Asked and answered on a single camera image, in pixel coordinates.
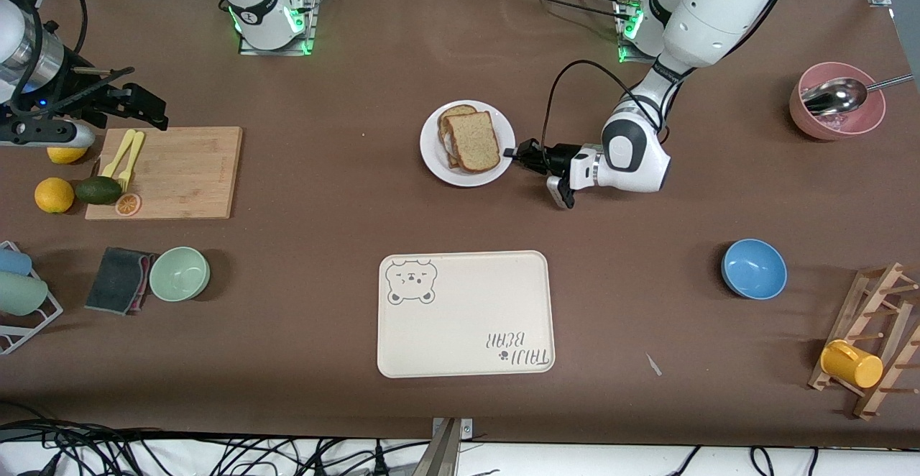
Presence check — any brown bread slice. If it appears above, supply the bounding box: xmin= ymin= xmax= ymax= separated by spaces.
xmin=438 ymin=104 xmax=479 ymax=170
xmin=446 ymin=111 xmax=502 ymax=174

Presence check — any white round plate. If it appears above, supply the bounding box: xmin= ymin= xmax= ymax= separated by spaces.
xmin=420 ymin=100 xmax=516 ymax=188

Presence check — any yellow plastic fork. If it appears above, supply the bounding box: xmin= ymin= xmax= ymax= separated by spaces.
xmin=117 ymin=131 xmax=146 ymax=193

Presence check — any yellow plastic knife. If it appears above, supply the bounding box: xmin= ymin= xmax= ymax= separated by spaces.
xmin=99 ymin=129 xmax=136 ymax=178

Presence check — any wooden cutting board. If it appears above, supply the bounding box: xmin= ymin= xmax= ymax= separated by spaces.
xmin=85 ymin=127 xmax=244 ymax=220

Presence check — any dark green avocado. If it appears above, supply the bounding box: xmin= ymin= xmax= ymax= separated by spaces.
xmin=75 ymin=176 xmax=123 ymax=206

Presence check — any yellow orange fruit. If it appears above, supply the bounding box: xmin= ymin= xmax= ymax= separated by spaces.
xmin=34 ymin=178 xmax=75 ymax=214

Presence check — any light green bowl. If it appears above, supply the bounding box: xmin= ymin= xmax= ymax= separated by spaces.
xmin=149 ymin=247 xmax=211 ymax=302

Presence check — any dark grey cloth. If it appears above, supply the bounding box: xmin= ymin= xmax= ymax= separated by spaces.
xmin=85 ymin=247 xmax=154 ymax=316

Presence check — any cream bear print tray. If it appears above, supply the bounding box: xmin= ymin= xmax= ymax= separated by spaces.
xmin=377 ymin=250 xmax=556 ymax=378

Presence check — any light blue cup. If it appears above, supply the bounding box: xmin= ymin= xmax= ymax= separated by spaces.
xmin=0 ymin=248 xmax=33 ymax=276

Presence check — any pale green cup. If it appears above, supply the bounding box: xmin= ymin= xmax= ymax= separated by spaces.
xmin=0 ymin=272 xmax=49 ymax=316

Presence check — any blue bowl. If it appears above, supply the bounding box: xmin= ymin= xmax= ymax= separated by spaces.
xmin=721 ymin=239 xmax=788 ymax=300

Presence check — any pink bowl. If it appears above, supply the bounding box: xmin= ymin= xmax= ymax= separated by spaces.
xmin=789 ymin=62 xmax=887 ymax=141

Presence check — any metal spoon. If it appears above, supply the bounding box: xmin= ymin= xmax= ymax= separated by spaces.
xmin=801 ymin=74 xmax=914 ymax=118

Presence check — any wooden cup rack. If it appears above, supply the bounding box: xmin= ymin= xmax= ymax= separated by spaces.
xmin=808 ymin=262 xmax=920 ymax=420

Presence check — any yellow mug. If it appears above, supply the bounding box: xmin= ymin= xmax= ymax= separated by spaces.
xmin=820 ymin=339 xmax=884 ymax=389

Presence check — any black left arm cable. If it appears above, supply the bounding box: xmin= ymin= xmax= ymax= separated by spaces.
xmin=540 ymin=60 xmax=663 ymax=157

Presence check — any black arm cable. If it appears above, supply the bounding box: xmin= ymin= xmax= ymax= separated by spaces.
xmin=67 ymin=0 xmax=88 ymax=54
xmin=540 ymin=60 xmax=663 ymax=157

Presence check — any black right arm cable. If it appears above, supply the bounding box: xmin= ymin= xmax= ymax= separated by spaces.
xmin=67 ymin=0 xmax=88 ymax=54

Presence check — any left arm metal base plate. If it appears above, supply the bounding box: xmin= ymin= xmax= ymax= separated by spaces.
xmin=615 ymin=0 xmax=694 ymax=65

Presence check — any black base cable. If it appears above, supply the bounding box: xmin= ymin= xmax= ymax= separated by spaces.
xmin=502 ymin=0 xmax=635 ymax=22

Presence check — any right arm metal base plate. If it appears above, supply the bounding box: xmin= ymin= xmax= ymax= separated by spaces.
xmin=239 ymin=0 xmax=321 ymax=56

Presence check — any white wire rack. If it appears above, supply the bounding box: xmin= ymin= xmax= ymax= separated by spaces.
xmin=0 ymin=241 xmax=64 ymax=355

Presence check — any metal table edge bracket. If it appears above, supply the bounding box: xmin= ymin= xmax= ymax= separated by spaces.
xmin=430 ymin=417 xmax=474 ymax=476

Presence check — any black cable bundle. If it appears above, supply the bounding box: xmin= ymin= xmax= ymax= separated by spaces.
xmin=0 ymin=403 xmax=432 ymax=476

